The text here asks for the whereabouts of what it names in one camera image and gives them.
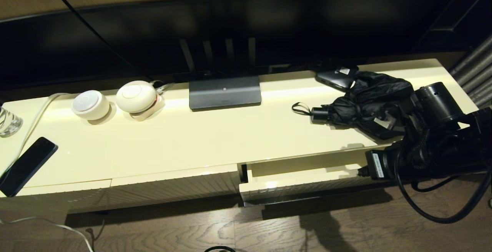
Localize black umbrella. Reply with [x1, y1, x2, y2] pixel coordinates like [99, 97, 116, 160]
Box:
[291, 71, 417, 140]

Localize cream drawer with dark handle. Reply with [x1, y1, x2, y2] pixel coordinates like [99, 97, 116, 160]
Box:
[238, 150, 389, 206]

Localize cream ribbed cabinet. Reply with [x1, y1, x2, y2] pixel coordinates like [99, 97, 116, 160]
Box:
[0, 58, 479, 216]

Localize black set-top box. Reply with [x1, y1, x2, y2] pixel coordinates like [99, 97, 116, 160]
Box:
[315, 66, 359, 93]

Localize black flat screen television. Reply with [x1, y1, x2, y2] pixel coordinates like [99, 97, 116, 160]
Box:
[0, 0, 462, 91]

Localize wide cream ribbed cabinet door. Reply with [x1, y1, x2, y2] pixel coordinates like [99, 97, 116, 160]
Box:
[111, 164, 243, 208]

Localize cream device dock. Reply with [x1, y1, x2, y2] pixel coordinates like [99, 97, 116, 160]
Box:
[130, 94, 166, 122]

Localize white dome shaped device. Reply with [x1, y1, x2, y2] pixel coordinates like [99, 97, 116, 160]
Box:
[116, 80, 158, 114]

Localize small white round speaker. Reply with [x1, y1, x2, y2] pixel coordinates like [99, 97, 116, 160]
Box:
[71, 90, 111, 121]

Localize narrow cream ribbed cabinet door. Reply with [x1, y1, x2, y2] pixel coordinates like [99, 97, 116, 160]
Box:
[17, 179, 113, 214]

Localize black smartphone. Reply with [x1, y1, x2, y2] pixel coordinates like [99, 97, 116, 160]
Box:
[0, 137, 59, 197]

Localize clear drinking glass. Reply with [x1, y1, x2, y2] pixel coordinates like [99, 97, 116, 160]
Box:
[0, 106, 24, 138]

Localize dark wooden wall frame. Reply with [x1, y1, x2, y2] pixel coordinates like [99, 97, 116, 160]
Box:
[413, 0, 492, 53]

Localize grey television base plate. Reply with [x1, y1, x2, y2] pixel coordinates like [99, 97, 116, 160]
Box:
[189, 76, 262, 111]

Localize white plug cables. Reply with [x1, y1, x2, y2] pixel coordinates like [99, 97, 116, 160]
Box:
[152, 80, 175, 93]

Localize thin black hanging cable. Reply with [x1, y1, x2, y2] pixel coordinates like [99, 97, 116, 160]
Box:
[40, 0, 145, 74]

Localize white charging cable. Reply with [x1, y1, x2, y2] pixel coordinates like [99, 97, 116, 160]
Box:
[0, 93, 95, 252]

